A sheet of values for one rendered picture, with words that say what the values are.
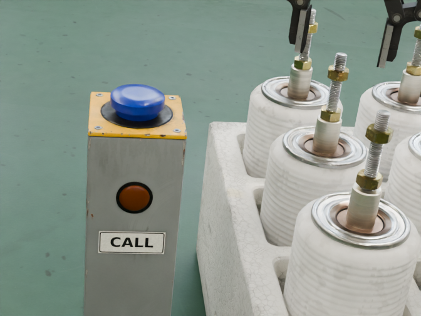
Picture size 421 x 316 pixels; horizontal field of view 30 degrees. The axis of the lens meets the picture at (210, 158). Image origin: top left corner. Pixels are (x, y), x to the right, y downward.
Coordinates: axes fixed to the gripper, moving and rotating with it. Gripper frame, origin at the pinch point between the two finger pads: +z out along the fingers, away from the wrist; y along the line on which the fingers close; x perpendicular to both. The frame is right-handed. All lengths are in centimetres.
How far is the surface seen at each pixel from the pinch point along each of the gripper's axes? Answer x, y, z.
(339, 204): -9.5, 2.6, 9.8
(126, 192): -16.8, -12.5, 8.4
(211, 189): 9.1, -11.6, 22.0
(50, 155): 30, -41, 35
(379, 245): -14.2, 6.0, 9.6
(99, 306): -17.1, -14.2, 19.1
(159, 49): 79, -40, 35
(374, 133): -11.8, 4.0, 2.1
